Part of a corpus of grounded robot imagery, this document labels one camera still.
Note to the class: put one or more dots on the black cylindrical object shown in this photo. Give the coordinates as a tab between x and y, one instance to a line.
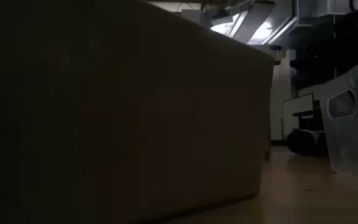
304	143

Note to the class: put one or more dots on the black equipment stand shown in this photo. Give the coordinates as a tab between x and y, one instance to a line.
309	121

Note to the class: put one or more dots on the bright ceiling light panel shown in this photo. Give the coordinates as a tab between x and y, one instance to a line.
264	31
225	28

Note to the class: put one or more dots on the grey wall box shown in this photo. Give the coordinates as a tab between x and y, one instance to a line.
194	17

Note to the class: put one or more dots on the large cardboard box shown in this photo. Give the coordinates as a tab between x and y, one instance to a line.
120	124

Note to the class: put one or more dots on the pale overhead panel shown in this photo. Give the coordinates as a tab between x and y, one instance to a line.
322	7

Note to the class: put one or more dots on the white wall column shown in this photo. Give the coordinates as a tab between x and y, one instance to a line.
277	99

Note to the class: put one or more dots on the clear plastic storage bin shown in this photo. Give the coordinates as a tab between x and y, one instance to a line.
353	149

